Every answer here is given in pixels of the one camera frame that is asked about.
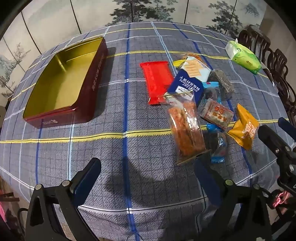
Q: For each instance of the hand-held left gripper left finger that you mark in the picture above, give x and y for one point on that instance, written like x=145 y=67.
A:
x=86 y=183

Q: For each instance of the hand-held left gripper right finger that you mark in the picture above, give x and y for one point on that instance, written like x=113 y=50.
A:
x=208 y=183

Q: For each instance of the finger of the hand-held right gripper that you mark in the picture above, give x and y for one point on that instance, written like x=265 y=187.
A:
x=270 y=138
x=288 y=127

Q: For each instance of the orange snack packet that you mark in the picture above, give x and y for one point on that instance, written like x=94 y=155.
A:
x=244 y=129

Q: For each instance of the clear packet of red strips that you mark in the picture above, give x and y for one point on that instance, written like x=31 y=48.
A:
x=185 y=129

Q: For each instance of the brown packet with red label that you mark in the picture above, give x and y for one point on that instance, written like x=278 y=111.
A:
x=216 y=113

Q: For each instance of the dark sesame bar packet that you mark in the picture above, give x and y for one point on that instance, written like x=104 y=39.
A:
x=222 y=81

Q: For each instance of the blue and white cracker pack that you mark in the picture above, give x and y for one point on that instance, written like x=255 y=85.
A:
x=187 y=83

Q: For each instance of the red and gold tin box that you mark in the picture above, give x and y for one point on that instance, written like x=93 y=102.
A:
x=64 y=76

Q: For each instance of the red snack packet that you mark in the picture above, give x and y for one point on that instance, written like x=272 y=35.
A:
x=157 y=78

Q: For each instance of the pink ribbon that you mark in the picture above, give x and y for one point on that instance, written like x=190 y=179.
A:
x=278 y=200

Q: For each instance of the dark wooden chair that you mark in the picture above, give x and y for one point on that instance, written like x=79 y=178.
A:
x=277 y=60
x=289 y=92
x=248 y=34

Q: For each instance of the dark wooden stool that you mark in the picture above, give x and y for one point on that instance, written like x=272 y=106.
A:
x=12 y=199

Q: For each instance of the green tissue pack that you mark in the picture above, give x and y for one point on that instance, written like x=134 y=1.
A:
x=245 y=58

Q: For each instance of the pink cloth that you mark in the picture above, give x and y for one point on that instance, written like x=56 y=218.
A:
x=2 y=210

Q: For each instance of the painted folding screen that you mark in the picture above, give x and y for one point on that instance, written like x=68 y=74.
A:
x=69 y=18

